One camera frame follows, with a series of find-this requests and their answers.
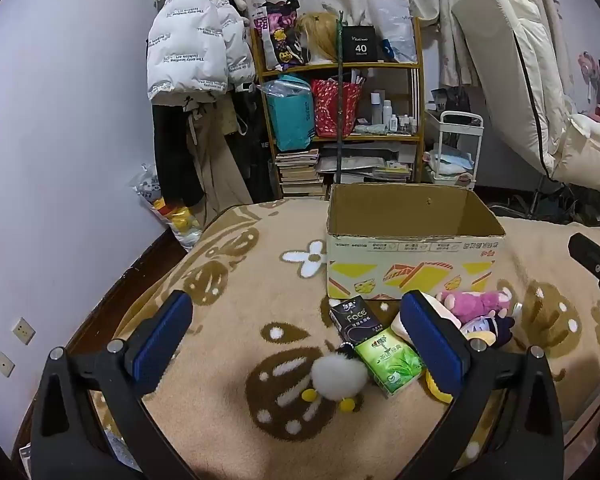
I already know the group of toiletry bottles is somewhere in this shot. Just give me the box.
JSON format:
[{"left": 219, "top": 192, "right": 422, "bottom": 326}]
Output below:
[{"left": 370, "top": 90, "right": 421, "bottom": 136}]

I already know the teal shopping bag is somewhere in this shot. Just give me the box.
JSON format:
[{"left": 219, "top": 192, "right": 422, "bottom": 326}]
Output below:
[{"left": 266, "top": 75, "right": 315, "bottom": 152}]

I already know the yellow plush toy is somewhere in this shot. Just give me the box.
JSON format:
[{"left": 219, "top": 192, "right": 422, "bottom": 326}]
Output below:
[{"left": 422, "top": 370, "right": 453, "bottom": 404}]

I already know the dark purple plush toy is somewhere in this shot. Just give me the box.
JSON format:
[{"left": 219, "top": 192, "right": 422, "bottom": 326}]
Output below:
[{"left": 460, "top": 312, "right": 517, "bottom": 347}]

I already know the beige hanging coat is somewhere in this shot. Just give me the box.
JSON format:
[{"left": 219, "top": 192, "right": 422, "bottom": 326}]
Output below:
[{"left": 185, "top": 95, "right": 253, "bottom": 226}]

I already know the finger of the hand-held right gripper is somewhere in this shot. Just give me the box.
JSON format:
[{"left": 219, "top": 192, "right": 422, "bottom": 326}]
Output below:
[{"left": 567, "top": 232, "right": 600, "bottom": 322}]

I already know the yellow wooden shelf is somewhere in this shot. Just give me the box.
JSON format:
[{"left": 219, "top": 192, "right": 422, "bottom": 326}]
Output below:
[{"left": 250, "top": 17, "right": 426, "bottom": 196}]

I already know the folded light blue cloth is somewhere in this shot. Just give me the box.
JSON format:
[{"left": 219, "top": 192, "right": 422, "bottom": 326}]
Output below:
[{"left": 430, "top": 150, "right": 476, "bottom": 173}]

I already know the pink plush bear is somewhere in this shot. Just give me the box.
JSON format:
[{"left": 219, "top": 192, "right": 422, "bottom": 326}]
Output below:
[{"left": 436, "top": 287, "right": 516, "bottom": 323}]

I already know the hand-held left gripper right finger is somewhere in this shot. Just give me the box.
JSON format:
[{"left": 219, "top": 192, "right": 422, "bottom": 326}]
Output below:
[{"left": 399, "top": 290, "right": 566, "bottom": 480}]

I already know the red gift bag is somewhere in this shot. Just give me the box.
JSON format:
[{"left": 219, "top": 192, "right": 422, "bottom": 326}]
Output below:
[{"left": 310, "top": 79, "right": 363, "bottom": 138}]

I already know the plastic-wrapped toy bouquet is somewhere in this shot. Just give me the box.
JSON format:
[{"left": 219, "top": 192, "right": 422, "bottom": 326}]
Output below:
[{"left": 130, "top": 162, "right": 203, "bottom": 253}]

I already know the black box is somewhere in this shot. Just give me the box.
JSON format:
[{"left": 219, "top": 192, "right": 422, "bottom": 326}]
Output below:
[{"left": 341, "top": 25, "right": 378, "bottom": 61}]

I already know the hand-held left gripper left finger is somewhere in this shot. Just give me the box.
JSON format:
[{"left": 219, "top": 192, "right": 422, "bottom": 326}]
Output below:
[{"left": 30, "top": 290, "right": 195, "bottom": 480}]

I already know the dark wooden bed frame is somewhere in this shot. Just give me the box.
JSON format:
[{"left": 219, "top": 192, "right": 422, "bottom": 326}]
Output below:
[{"left": 10, "top": 225, "right": 206, "bottom": 480}]

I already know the green tissue pack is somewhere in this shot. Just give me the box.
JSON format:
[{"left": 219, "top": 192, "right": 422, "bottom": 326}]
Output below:
[{"left": 354, "top": 327, "right": 426, "bottom": 396}]

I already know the white puffer jacket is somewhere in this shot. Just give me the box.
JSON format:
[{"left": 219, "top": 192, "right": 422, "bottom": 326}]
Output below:
[{"left": 146, "top": 0, "right": 257, "bottom": 106}]

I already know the purple patterned bag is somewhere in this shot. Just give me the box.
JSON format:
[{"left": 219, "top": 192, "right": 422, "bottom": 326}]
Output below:
[{"left": 252, "top": 0, "right": 306, "bottom": 73}]

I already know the black hanging garment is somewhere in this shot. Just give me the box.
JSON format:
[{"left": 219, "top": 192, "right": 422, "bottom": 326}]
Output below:
[{"left": 151, "top": 100, "right": 206, "bottom": 208}]

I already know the blonde wig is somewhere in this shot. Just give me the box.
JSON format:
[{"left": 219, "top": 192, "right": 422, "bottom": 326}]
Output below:
[{"left": 296, "top": 11, "right": 342, "bottom": 66}]

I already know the clear plastic bag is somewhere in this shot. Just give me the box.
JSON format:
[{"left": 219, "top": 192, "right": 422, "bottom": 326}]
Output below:
[{"left": 370, "top": 0, "right": 418, "bottom": 63}]

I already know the thin green pole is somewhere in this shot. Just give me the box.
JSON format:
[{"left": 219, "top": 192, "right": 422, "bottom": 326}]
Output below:
[{"left": 336, "top": 12, "right": 347, "bottom": 183}]

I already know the white pom-pom keychain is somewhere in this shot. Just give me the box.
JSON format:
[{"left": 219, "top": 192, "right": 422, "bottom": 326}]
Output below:
[{"left": 302, "top": 342, "right": 370, "bottom": 413}]

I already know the beige patterned blanket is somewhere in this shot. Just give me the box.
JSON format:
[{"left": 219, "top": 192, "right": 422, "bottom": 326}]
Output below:
[{"left": 87, "top": 199, "right": 600, "bottom": 480}]

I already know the printed cardboard box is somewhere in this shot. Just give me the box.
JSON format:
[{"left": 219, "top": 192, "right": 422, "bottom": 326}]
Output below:
[{"left": 325, "top": 182, "right": 507, "bottom": 302}]

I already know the white utility cart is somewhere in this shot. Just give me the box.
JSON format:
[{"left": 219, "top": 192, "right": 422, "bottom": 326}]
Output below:
[{"left": 424, "top": 110, "right": 483, "bottom": 191}]

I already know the white folded mattress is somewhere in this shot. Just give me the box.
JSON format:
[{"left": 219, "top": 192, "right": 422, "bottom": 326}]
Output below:
[{"left": 452, "top": 0, "right": 600, "bottom": 193}]

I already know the pile of magazines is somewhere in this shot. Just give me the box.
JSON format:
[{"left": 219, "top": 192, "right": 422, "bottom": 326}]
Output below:
[{"left": 317, "top": 152, "right": 413, "bottom": 186}]

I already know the black tissue pack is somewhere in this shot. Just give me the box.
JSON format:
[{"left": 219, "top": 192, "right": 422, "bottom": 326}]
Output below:
[{"left": 329, "top": 297, "right": 385, "bottom": 345}]

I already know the stack of books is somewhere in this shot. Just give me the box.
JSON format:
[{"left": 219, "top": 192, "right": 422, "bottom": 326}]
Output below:
[{"left": 275, "top": 149, "right": 326, "bottom": 198}]

